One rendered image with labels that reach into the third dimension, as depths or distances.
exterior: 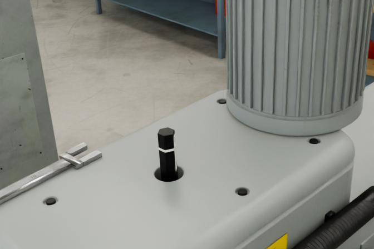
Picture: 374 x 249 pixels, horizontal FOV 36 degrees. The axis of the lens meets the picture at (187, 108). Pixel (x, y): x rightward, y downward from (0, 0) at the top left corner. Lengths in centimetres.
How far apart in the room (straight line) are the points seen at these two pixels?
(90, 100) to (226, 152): 440
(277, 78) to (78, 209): 30
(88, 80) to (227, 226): 491
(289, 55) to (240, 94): 10
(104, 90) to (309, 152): 459
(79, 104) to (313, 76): 442
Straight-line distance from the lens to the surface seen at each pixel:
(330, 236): 78
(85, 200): 71
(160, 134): 70
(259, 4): 75
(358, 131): 109
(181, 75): 547
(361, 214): 83
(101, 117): 485
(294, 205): 74
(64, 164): 77
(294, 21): 74
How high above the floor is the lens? 231
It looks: 28 degrees down
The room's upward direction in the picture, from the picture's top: 3 degrees counter-clockwise
